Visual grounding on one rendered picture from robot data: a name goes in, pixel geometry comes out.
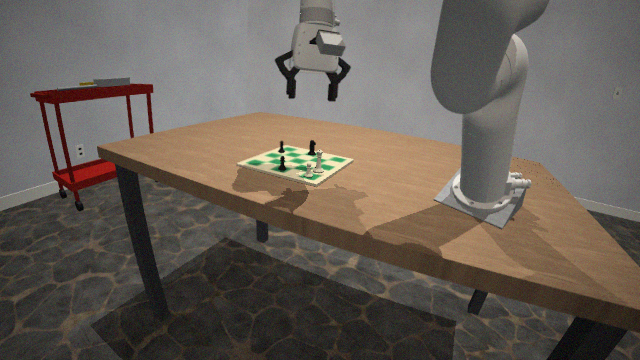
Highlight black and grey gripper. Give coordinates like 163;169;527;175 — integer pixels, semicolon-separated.
275;20;351;101

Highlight green and cream chessboard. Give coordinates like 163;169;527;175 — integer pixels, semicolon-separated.
237;145;354;187

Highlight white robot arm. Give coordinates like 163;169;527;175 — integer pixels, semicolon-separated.
299;0;549;212

